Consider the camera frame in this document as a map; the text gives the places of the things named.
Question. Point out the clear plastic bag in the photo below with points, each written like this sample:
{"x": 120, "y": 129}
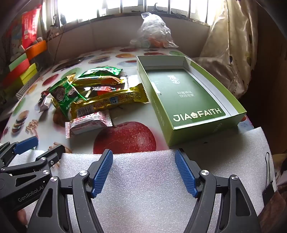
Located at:
{"x": 152, "y": 29}

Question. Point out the green wafer snack packet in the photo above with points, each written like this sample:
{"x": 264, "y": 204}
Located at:
{"x": 65, "y": 96}

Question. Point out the black clip tag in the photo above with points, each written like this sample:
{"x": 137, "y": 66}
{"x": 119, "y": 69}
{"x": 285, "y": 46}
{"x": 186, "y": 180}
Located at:
{"x": 268, "y": 190}

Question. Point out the black white striped box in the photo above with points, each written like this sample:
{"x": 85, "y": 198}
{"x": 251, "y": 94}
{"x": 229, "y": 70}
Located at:
{"x": 24, "y": 89}

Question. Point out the small red black packet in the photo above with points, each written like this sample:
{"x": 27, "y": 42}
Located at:
{"x": 102, "y": 88}

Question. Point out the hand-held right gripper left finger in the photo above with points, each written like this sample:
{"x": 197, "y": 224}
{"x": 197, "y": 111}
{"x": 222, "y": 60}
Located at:
{"x": 103, "y": 172}

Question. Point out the white red snack packet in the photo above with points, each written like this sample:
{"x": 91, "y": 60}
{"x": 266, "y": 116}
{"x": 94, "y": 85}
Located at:
{"x": 87, "y": 123}

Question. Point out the orange box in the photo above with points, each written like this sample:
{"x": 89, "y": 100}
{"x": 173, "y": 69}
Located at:
{"x": 37, "y": 50}

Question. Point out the yellow-green box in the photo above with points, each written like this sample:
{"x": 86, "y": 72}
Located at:
{"x": 29, "y": 75}

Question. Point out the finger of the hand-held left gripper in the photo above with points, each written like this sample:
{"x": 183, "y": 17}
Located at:
{"x": 27, "y": 143}
{"x": 52, "y": 154}

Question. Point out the light green box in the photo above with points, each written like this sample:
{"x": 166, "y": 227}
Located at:
{"x": 18, "y": 62}

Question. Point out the person's left hand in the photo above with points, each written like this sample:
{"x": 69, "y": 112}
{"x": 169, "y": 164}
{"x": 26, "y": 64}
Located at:
{"x": 22, "y": 217}

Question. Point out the gold snack packet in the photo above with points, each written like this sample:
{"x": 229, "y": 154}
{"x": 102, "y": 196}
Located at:
{"x": 105, "y": 81}

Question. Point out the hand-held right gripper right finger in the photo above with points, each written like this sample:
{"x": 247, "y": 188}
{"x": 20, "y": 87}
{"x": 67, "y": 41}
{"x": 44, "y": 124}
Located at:
{"x": 186, "y": 173}

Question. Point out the shiny green snack packet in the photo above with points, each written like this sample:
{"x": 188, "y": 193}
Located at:
{"x": 98, "y": 72}

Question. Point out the long golden snack bar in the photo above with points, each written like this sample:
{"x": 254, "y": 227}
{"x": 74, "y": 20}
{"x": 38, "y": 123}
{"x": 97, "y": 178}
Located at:
{"x": 112, "y": 100}

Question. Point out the black smartphone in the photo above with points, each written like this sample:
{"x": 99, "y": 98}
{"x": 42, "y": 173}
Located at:
{"x": 71, "y": 62}

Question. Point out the white foam sheet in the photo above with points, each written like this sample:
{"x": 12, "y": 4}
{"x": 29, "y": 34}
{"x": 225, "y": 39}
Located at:
{"x": 145, "y": 179}

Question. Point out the colourful printed bag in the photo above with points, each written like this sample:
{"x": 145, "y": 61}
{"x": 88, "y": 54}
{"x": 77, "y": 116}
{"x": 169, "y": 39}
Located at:
{"x": 14, "y": 38}

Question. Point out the green cardboard box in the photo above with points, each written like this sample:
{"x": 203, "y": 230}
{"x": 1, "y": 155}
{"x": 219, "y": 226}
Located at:
{"x": 192, "y": 94}

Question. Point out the red textured box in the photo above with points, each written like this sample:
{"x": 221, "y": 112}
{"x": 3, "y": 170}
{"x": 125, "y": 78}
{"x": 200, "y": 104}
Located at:
{"x": 16, "y": 72}

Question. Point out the window with metal bars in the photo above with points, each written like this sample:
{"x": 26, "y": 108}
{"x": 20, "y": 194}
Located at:
{"x": 125, "y": 6}

